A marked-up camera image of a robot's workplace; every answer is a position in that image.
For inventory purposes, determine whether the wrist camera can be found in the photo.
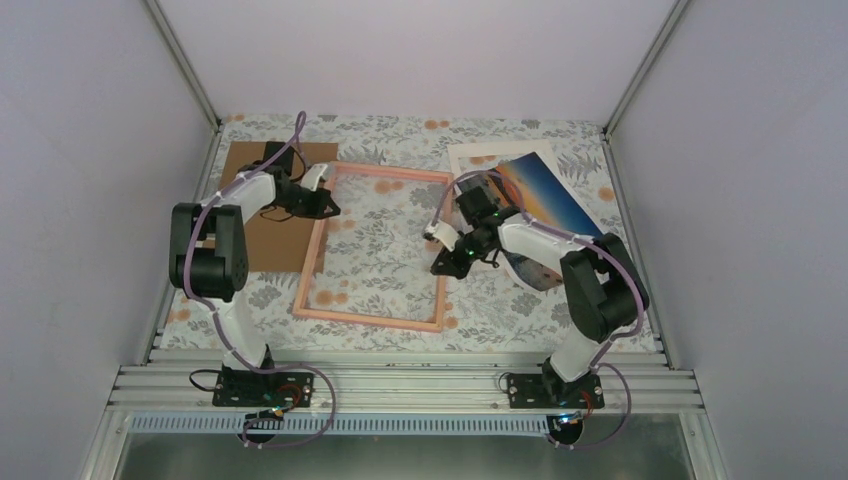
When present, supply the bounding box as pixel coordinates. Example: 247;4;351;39
423;220;460;252
299;163;332;191

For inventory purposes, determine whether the left aluminium corner post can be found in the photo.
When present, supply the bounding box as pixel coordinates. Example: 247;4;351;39
141;0;222;132

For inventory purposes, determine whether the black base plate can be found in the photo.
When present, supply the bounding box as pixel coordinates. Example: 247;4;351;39
212;370;315;409
505;373;605;410

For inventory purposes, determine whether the grey slotted cable duct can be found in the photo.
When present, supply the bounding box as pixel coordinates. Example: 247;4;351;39
128;412;548;437

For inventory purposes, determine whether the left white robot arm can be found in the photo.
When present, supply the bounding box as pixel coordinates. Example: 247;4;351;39
168;141;341;405

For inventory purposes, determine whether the right aluminium corner post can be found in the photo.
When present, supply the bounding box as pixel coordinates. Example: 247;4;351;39
603;0;691;142

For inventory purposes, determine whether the aluminium corner post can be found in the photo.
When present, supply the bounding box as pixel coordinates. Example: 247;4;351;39
141;0;222;132
603;0;691;142

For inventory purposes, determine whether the brown cardboard backing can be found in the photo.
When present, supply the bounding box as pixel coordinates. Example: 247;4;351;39
216;141;314;273

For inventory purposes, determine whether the sunset photo print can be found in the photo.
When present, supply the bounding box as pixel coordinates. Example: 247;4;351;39
486;152;602;292

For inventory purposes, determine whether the aluminium rail base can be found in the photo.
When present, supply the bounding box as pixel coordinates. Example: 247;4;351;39
82;348;726;479

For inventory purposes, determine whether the white mat board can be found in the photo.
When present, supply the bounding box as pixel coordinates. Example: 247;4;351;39
447;140;591;231

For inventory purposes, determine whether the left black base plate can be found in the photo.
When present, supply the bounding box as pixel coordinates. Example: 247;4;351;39
212;370;315;409

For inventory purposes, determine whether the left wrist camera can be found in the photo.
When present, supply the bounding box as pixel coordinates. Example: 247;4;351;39
299;163;332;191

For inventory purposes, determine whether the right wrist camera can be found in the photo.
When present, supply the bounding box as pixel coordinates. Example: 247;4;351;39
423;220;460;252

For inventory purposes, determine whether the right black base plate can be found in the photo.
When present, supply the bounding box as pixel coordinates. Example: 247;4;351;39
505;373;605;410

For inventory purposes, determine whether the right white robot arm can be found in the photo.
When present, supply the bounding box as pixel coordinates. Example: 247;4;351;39
423;186;649;407

